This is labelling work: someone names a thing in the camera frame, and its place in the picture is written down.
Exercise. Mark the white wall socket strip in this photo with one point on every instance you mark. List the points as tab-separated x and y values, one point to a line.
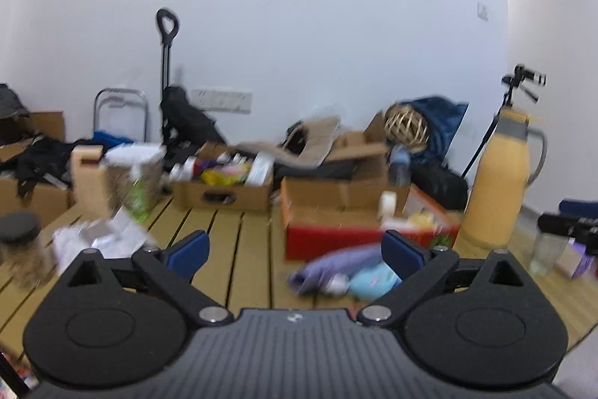
222	101

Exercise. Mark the black trolley bag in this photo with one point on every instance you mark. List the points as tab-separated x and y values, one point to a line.
191	118

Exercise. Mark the pale yellow sponge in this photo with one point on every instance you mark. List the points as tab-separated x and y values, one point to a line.
422	220

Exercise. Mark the green spray bottle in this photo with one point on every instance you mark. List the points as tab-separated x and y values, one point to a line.
139	198

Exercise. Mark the purple cloth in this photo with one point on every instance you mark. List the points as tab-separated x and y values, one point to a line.
327	266

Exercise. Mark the dark grey backpack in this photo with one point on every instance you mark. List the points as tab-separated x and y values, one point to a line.
11	102

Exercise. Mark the wicker ball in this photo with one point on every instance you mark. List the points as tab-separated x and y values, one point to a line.
406	128

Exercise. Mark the purple white box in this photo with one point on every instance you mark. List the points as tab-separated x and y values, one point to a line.
586	261

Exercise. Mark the large open cardboard box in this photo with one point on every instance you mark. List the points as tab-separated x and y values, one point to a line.
359	156

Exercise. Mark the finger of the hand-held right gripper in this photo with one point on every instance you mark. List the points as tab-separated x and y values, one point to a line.
560	224
579	207

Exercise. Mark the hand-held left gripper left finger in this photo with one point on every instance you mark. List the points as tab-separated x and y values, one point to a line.
189	254

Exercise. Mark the clear blue water bottle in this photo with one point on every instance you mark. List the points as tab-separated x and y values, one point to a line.
399	167

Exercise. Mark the yellow snack packet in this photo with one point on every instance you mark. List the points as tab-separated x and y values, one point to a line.
224	175

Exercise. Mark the black clothes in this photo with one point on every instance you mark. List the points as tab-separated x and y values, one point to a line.
42	160

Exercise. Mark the yellow thermos jug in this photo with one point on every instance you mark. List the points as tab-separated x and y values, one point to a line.
495	193

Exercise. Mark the white wall switch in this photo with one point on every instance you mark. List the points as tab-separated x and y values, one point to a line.
483	11

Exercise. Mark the black trolley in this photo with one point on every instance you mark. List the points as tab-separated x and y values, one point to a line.
167	53

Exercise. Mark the clear glass cup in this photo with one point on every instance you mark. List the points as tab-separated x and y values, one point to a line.
547	254

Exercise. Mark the small brown cardboard box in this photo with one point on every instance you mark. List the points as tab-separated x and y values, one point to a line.
219	195

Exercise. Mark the black tripod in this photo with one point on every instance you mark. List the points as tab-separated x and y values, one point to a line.
486	137

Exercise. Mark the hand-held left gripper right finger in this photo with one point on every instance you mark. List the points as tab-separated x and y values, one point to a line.
402	254

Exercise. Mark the tan paper carton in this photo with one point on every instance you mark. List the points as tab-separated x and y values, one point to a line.
88	179

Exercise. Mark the white tape roll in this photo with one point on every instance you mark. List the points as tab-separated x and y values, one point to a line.
387	203

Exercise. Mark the red cardboard box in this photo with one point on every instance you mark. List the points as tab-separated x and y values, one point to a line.
336	237

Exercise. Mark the metal folding stool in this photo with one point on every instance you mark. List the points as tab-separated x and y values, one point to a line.
121	109

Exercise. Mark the torn cardboard sheet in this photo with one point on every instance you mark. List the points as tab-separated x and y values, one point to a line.
313	142

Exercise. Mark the white packet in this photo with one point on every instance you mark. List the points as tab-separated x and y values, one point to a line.
259	170

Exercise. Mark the white crumpled paper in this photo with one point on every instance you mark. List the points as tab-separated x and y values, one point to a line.
103	233

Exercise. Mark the glass jar black lid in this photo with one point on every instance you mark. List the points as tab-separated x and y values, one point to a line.
23	249

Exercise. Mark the cardboard box with clothes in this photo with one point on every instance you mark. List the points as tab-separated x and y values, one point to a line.
28	195

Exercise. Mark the white bottle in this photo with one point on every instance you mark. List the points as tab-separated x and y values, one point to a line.
183	170

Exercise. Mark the clear plastic container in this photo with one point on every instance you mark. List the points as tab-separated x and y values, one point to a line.
135	158

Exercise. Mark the camera on tripod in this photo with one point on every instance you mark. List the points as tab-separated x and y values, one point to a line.
530	76

